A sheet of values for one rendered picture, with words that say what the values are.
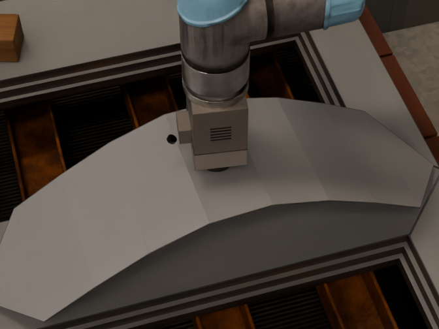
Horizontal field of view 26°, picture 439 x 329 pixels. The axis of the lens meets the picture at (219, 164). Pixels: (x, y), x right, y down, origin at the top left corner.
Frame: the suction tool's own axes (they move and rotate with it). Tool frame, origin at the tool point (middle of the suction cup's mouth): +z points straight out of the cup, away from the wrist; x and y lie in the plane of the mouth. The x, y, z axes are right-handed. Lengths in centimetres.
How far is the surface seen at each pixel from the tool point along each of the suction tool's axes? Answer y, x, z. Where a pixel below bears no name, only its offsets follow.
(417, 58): -45, 44, 35
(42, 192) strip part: -3.9, -22.7, 7.1
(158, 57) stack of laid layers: -36.0, -4.8, 17.4
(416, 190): 0.4, 27.3, 10.5
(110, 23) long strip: -43.1, -12.0, 15.6
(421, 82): -39, 43, 34
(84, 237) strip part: 5.4, -17.4, 5.0
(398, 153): -6.5, 26.7, 10.9
